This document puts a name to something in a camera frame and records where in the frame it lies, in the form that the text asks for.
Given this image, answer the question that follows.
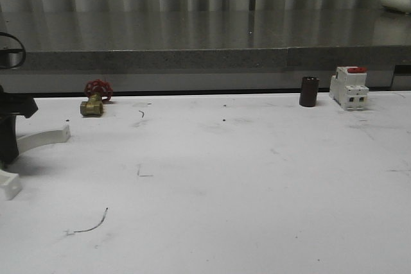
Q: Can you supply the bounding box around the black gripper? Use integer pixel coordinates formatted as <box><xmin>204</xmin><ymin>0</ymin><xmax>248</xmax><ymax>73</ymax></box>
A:
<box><xmin>1</xmin><ymin>87</ymin><xmax>38</xmax><ymax>164</ymax></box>

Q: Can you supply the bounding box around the white half pipe clamp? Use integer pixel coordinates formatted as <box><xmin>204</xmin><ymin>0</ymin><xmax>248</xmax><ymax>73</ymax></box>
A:
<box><xmin>1</xmin><ymin>124</ymin><xmax>71</xmax><ymax>200</ymax></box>

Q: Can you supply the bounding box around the grey stone countertop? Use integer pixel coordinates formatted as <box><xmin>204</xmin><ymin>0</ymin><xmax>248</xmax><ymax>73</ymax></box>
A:
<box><xmin>1</xmin><ymin>9</ymin><xmax>410</xmax><ymax>74</ymax></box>

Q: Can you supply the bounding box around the dark brown cylindrical coupling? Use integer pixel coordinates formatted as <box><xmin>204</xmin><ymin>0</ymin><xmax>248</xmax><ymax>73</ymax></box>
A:
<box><xmin>299</xmin><ymin>76</ymin><xmax>319</xmax><ymax>107</ymax></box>

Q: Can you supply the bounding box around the brass valve red handle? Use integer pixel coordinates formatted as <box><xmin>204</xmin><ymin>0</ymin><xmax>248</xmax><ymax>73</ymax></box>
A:
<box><xmin>80</xmin><ymin>79</ymin><xmax>113</xmax><ymax>117</ymax></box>

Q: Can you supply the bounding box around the white circuit breaker red switch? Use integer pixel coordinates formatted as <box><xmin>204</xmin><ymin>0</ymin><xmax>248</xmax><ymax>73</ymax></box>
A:
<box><xmin>329</xmin><ymin>66</ymin><xmax>369</xmax><ymax>111</ymax></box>

